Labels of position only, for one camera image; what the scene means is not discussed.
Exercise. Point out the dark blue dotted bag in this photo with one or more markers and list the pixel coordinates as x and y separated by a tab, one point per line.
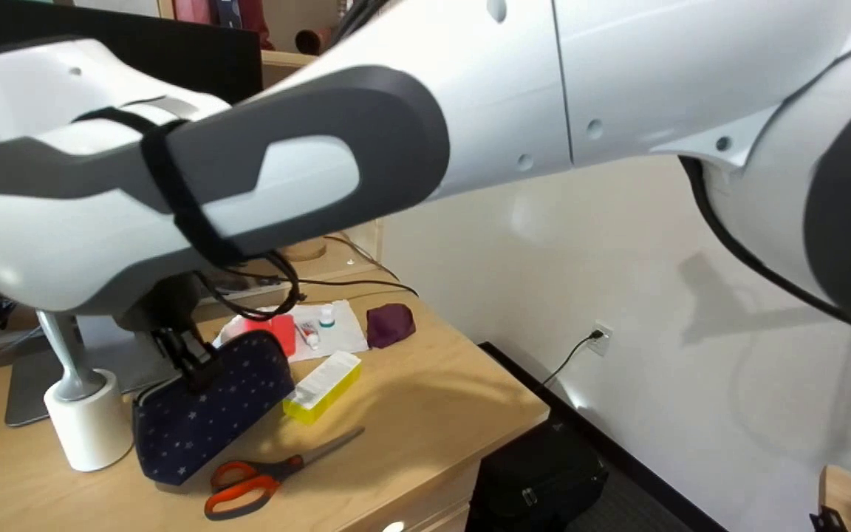
181	425

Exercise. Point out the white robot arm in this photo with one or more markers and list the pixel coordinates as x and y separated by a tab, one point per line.
116	181

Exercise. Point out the yellow white box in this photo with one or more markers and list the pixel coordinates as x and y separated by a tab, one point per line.
317	386

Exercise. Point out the maroon pouch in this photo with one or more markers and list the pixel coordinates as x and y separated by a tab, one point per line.
388	323

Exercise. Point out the red item in plastic bag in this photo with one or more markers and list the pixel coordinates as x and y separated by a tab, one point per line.
305	333

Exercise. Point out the black bag on floor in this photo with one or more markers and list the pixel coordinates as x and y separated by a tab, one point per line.
539	484

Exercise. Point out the orange handled scissors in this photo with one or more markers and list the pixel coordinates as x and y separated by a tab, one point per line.
246	487

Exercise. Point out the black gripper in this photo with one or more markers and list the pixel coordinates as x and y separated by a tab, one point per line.
169	305

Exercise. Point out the black computer monitor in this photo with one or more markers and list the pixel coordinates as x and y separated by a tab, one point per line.
195	57

